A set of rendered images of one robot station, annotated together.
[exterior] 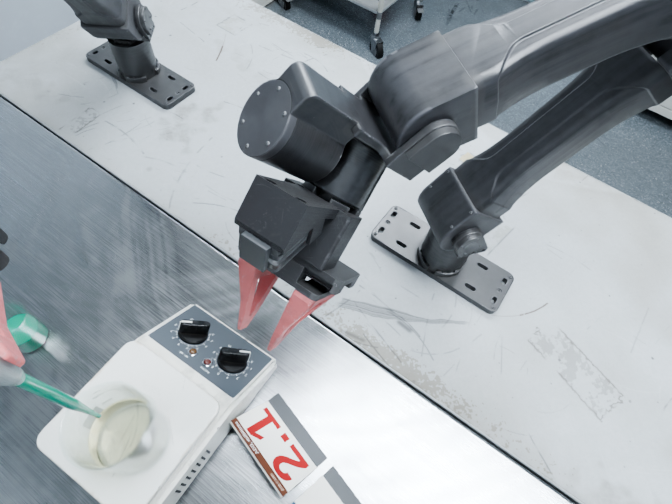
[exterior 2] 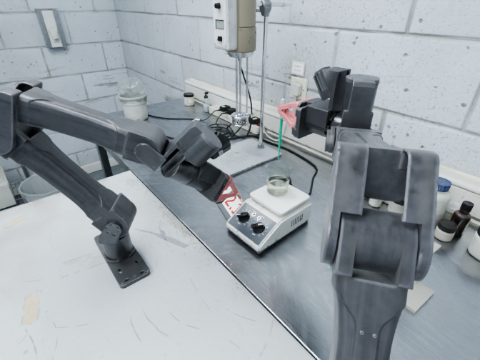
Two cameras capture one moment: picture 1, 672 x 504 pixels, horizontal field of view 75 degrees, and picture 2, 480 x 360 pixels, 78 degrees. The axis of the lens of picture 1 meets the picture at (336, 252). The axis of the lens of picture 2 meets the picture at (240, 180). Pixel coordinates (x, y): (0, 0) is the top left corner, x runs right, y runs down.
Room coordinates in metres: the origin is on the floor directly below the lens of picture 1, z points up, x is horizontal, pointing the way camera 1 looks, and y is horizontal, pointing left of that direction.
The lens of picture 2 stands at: (0.69, 0.33, 1.44)
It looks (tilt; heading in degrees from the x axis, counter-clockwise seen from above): 32 degrees down; 204
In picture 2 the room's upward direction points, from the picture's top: straight up
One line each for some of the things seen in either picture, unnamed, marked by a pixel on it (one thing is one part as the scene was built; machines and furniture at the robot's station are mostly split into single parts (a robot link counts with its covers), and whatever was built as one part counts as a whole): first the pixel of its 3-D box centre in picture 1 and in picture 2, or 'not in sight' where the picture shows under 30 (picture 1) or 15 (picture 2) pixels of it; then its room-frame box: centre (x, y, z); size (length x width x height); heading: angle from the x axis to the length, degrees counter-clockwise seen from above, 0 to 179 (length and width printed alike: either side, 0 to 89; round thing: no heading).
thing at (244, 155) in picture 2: not in sight; (238, 156); (-0.26, -0.10, 0.91); 0.30 x 0.20 x 0.01; 153
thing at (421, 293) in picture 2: not in sight; (414, 270); (0.17, 0.49, 0.96); 0.08 x 0.08 x 0.13; 60
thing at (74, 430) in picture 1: (126, 431); (276, 179); (0.04, 0.15, 1.03); 0.07 x 0.06 x 0.08; 117
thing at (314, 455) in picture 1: (279, 440); (232, 205); (0.06, 0.03, 0.92); 0.09 x 0.06 x 0.04; 48
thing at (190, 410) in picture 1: (132, 423); (279, 196); (0.05, 0.16, 0.98); 0.12 x 0.12 x 0.01; 65
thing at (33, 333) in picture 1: (17, 328); not in sight; (0.13, 0.34, 0.93); 0.04 x 0.04 x 0.06
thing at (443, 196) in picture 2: not in sight; (432, 201); (-0.12, 0.55, 0.96); 0.07 x 0.07 x 0.13
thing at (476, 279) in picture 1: (448, 244); (117, 243); (0.33, -0.15, 0.94); 0.20 x 0.07 x 0.08; 63
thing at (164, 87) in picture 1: (134, 54); not in sight; (0.61, 0.39, 0.94); 0.20 x 0.07 x 0.08; 63
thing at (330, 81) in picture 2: not in sight; (326, 93); (0.09, 0.25, 1.28); 0.07 x 0.06 x 0.11; 154
